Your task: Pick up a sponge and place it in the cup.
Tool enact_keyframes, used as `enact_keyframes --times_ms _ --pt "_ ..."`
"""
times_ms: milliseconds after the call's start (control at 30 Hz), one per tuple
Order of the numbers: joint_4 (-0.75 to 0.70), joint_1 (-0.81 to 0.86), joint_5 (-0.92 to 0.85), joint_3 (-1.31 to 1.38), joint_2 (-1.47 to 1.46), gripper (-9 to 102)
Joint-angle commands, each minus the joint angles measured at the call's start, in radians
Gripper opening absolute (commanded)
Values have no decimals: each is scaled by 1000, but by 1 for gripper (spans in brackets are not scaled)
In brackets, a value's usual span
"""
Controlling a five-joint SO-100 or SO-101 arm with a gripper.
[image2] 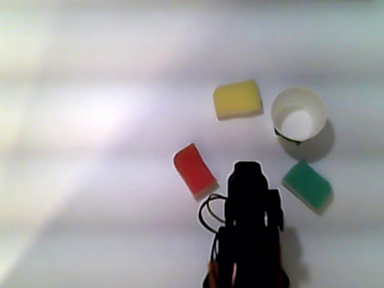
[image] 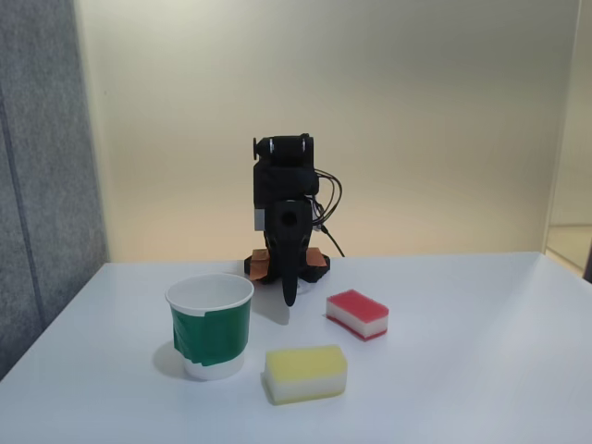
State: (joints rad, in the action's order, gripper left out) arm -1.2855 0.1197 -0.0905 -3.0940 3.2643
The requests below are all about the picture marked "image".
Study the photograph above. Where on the red and white sponge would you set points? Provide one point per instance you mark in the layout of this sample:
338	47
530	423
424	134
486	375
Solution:
356	307

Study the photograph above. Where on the white paper cup green tape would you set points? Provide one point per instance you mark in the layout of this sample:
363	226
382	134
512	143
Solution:
210	333

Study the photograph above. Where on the white wall socket plate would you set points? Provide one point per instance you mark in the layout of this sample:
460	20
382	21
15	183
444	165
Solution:
259	219

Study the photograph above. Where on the yellow and white sponge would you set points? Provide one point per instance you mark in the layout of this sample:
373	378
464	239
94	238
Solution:
305	370

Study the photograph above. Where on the grey fabric partition panel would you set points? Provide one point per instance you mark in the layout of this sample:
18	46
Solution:
46	185

